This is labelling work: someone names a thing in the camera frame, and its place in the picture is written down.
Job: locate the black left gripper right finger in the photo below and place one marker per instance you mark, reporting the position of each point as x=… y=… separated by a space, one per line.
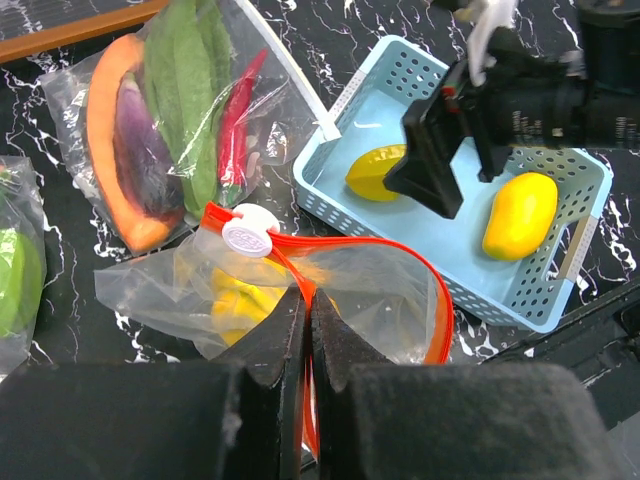
x=380 y=420

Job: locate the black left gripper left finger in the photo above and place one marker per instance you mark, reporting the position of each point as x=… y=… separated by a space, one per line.
x=238 y=416

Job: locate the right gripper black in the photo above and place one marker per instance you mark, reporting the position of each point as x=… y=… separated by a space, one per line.
x=583 y=99

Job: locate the yellow mango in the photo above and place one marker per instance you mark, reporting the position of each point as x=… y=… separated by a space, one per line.
x=521 y=215

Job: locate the yellow starfruit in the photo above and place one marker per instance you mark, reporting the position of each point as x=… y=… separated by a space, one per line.
x=366 y=175

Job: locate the yellow banana bunch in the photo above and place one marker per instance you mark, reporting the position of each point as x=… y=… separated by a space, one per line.
x=239 y=306

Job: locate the clear bag orange zipper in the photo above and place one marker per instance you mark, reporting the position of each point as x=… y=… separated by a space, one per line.
x=386 y=292
x=21 y=209

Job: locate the red chili pepper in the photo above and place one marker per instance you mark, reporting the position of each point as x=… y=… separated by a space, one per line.
x=232 y=139

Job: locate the green leaf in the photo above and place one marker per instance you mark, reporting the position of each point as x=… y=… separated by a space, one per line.
x=187 y=79
x=22 y=277

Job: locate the purple eggplant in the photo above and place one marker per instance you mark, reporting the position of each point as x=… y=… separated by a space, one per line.
x=142 y=157

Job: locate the white dotted zip bag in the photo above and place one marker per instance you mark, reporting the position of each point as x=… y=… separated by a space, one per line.
x=284 y=112

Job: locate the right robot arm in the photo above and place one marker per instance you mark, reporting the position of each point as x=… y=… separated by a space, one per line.
x=487 y=16

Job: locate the light blue plastic basket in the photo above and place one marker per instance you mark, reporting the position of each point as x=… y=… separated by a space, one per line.
x=530 y=293

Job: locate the wooden shelf rack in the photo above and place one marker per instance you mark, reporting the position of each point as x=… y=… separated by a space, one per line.
x=80 y=30

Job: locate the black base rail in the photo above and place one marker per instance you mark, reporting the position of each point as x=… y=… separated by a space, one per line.
x=599 y=343

